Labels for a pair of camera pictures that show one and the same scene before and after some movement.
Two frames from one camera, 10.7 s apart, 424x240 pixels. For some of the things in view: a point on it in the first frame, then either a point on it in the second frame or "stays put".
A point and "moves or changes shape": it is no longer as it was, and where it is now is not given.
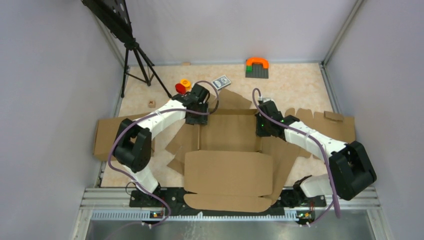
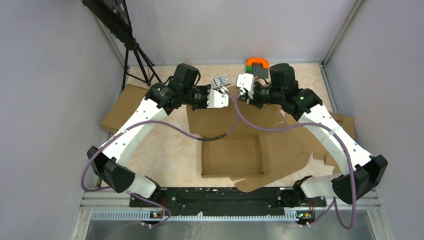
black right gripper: [259, 132] to [252, 101]
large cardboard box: [226, 167] moves or changes shape
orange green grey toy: [257, 67] stays put
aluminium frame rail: [343, 204] stays put
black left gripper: [202, 120] to [205, 105]
